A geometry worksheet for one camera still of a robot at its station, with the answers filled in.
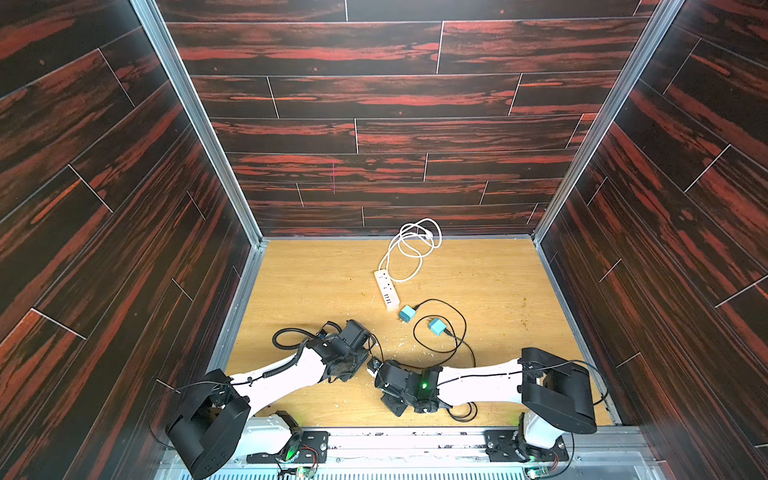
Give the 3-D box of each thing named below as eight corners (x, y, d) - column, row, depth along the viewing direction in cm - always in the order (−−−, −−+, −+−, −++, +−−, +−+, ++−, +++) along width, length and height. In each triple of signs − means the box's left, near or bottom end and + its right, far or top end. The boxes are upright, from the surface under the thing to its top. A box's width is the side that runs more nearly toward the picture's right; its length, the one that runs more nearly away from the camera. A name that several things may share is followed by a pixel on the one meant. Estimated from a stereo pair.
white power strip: (388, 313, 100) (388, 309, 98) (373, 275, 110) (373, 270, 108) (401, 309, 101) (401, 305, 99) (385, 272, 111) (385, 267, 109)
